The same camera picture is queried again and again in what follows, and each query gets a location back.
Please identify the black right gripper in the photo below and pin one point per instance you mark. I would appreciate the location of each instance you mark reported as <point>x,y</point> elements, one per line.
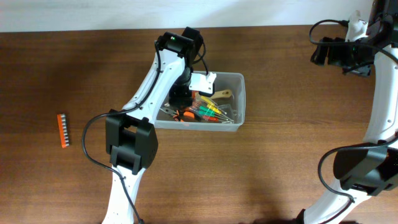
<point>325,51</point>

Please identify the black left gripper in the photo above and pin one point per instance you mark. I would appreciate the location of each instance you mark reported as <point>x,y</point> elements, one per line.
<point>178,101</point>

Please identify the orange black needle-nose pliers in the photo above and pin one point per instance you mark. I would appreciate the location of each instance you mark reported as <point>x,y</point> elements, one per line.
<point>186,114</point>

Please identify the clear case of screwdrivers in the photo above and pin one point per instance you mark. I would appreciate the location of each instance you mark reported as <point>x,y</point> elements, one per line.
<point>208,110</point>

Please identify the orange scraper wooden handle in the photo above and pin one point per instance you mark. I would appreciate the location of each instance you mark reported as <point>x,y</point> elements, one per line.
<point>217,95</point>

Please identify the orange socket bit rail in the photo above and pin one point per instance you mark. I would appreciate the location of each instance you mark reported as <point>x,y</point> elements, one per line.
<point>62,125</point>

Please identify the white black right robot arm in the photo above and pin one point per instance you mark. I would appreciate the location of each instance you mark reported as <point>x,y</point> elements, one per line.
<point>354,174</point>

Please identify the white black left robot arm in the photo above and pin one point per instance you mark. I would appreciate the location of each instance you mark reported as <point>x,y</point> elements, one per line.
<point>131,140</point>

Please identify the clear plastic container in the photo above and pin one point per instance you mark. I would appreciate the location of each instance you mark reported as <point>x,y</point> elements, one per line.
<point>234,106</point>

